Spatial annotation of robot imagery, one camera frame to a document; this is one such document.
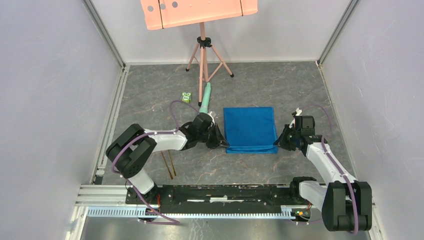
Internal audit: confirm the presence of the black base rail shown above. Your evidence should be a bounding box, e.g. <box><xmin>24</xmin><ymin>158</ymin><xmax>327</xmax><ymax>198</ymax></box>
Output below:
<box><xmin>125</xmin><ymin>183</ymin><xmax>322</xmax><ymax>215</ymax></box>

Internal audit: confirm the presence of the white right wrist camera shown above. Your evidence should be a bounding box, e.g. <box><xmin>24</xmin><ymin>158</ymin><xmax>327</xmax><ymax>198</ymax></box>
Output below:
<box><xmin>289</xmin><ymin>107</ymin><xmax>302</xmax><ymax>129</ymax></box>

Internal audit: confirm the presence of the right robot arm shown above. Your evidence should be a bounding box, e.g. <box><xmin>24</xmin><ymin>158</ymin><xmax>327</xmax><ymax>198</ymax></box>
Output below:
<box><xmin>274</xmin><ymin>114</ymin><xmax>373</xmax><ymax>234</ymax></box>

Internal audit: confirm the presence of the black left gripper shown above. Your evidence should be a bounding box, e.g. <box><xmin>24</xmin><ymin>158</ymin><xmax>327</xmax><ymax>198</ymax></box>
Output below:
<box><xmin>197</xmin><ymin>123</ymin><xmax>230</xmax><ymax>150</ymax></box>

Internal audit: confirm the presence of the gold fork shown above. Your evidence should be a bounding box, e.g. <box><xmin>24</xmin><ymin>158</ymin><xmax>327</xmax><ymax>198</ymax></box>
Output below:
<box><xmin>160</xmin><ymin>151</ymin><xmax>174</xmax><ymax>180</ymax></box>

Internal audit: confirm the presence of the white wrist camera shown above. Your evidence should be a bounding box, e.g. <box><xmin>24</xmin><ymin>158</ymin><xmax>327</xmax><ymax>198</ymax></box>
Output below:
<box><xmin>208</xmin><ymin>111</ymin><xmax>217</xmax><ymax>125</ymax></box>
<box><xmin>289</xmin><ymin>107</ymin><xmax>302</xmax><ymax>129</ymax></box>

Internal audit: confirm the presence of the blue cloth napkin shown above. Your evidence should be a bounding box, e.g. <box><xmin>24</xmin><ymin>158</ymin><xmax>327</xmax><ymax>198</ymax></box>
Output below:
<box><xmin>223</xmin><ymin>106</ymin><xmax>278</xmax><ymax>154</ymax></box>

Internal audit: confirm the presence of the green owl toy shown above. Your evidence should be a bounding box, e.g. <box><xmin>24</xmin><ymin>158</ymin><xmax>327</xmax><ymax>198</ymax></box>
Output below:
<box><xmin>180</xmin><ymin>92</ymin><xmax>192</xmax><ymax>104</ymax></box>

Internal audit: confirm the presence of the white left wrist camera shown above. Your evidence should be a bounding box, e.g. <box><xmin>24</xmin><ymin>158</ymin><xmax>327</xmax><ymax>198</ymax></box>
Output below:
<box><xmin>208</xmin><ymin>111</ymin><xmax>217</xmax><ymax>125</ymax></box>

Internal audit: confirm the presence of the pink music stand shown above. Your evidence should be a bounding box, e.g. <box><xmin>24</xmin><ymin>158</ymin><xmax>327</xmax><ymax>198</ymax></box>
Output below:
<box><xmin>140</xmin><ymin>0</ymin><xmax>258</xmax><ymax>106</ymax></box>

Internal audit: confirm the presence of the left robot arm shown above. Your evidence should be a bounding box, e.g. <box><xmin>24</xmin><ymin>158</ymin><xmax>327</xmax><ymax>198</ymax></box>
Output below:
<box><xmin>105</xmin><ymin>113</ymin><xmax>230</xmax><ymax>204</ymax></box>

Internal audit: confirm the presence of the mint green flashlight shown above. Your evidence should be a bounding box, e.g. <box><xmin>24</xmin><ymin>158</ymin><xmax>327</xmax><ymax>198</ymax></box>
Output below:
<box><xmin>199</xmin><ymin>82</ymin><xmax>212</xmax><ymax>114</ymax></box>

